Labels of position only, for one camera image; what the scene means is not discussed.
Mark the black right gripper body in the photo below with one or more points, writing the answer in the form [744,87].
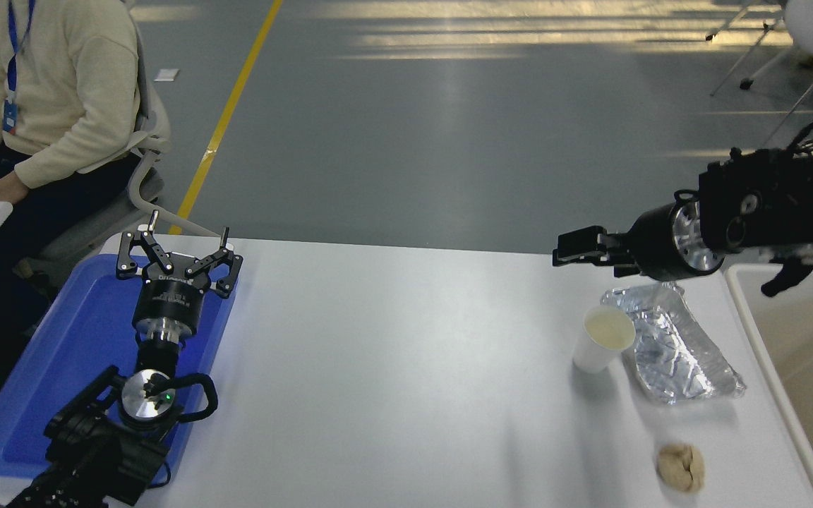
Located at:
[653,243]

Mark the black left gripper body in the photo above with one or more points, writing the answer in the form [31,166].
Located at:
[166,300]

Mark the white paper cup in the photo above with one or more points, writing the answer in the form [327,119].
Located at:
[600,346]

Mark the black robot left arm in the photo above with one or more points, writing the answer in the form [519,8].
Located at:
[96,451]

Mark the person's left hand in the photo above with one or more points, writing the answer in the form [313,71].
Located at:
[5,189]

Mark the grey office chair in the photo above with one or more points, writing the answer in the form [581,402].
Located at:
[145,176]

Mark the crumpled foil tray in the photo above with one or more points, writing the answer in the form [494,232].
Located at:
[675,353]

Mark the blue plastic tray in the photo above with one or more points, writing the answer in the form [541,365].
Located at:
[61,353]

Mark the person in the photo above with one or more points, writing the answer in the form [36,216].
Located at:
[68,85]

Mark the crumpled tan paper ball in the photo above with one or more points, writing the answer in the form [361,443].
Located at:
[680,467]

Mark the white chair with metal legs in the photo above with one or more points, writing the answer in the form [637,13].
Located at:
[812,28]

